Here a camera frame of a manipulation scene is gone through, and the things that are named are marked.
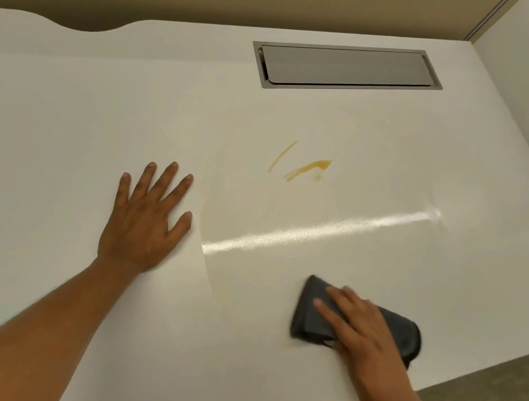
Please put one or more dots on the yellow sauce stain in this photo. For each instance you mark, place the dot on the yellow sauce stain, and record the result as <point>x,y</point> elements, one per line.
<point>307,168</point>

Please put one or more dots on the person's left forearm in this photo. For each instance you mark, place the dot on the person's left forearm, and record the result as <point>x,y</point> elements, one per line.
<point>38,353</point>

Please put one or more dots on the person's left thumb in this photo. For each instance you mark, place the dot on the person's left thumb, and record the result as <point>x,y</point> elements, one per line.
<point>181,224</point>

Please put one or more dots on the person's left little finger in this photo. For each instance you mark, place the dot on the person's left little finger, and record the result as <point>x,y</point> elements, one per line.
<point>124,187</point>

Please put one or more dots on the person's left middle finger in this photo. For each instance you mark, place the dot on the person's left middle finger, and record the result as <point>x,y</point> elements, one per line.
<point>165,178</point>

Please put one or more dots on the person's right hand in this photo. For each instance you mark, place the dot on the person's right hand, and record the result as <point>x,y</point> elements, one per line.
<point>369,341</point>

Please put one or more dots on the person's left hand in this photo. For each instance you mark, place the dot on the person's left hand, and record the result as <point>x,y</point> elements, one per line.
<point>142,232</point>

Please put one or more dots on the dark grey cleaning cloth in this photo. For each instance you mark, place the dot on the dark grey cleaning cloth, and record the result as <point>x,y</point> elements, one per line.
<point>313,317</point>

